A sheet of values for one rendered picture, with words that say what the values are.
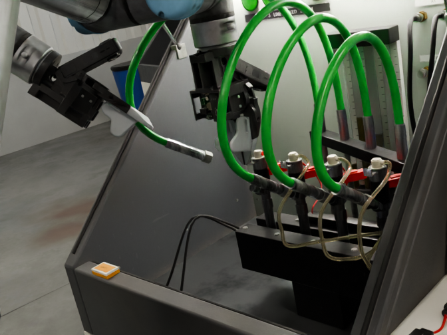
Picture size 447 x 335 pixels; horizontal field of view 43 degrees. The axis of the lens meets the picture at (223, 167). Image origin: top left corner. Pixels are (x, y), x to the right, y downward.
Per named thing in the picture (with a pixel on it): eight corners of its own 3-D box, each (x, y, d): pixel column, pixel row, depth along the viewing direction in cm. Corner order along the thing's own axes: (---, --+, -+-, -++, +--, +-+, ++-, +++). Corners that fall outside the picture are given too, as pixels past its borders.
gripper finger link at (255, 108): (237, 139, 100) (229, 90, 98) (244, 135, 101) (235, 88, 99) (258, 140, 97) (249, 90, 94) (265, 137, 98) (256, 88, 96)
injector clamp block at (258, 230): (248, 300, 113) (234, 230, 108) (279, 276, 119) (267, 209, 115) (410, 351, 89) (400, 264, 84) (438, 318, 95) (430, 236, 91)
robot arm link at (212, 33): (212, 18, 99) (247, 13, 93) (217, 45, 100) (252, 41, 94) (180, 26, 94) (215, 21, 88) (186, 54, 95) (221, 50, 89)
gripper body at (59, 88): (90, 131, 104) (32, 94, 103) (116, 91, 105) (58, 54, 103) (85, 129, 97) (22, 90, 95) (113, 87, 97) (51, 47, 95)
